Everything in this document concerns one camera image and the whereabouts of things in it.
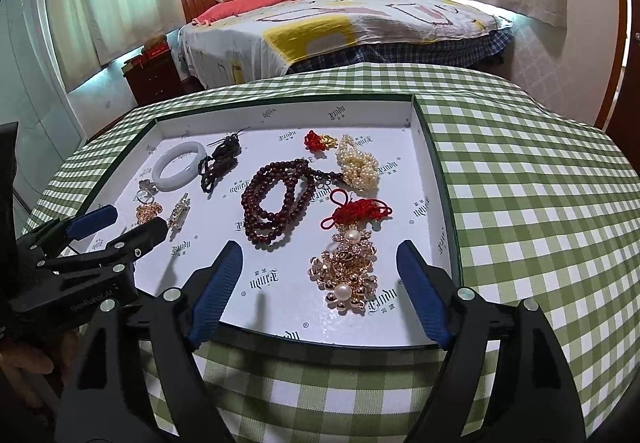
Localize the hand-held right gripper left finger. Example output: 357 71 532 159
55 239 246 443

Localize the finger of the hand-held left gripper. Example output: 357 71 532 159
37 217 168 276
15 204 118 256

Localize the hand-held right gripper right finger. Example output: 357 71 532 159
395 239 587 443

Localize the small gold flower ornament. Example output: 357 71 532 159
135 202 164 226

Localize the small silver hair clip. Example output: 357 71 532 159
167 192 192 240

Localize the green jewelry box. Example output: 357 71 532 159
65 93 463 351

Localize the gold pearl flower brooch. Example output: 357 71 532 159
307 229 379 317

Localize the dark red bead necklace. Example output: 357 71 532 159
241 159 346 250

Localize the red knot charm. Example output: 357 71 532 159
320 188 394 235

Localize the dark pendant with cord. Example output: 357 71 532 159
197 126 252 194

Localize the white pearl bracelet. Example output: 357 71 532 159
336 134 380 191

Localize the person's left hand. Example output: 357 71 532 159
0 330 81 376

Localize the white jade bangle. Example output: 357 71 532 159
151 142 207 190

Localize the green checked tablecloth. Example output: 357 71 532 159
20 63 628 443

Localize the dark wooden nightstand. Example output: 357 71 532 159
122 56 183 106

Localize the grey wardrobe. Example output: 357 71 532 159
0 0 88 224

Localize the small red gold charm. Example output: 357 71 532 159
303 130 339 155

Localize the red box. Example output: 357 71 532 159
140 36 171 61

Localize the pink pillow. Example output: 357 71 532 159
192 0 306 26

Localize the bed with printed blanket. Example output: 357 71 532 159
177 0 516 91

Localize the brown wooden door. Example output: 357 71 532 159
597 0 640 134

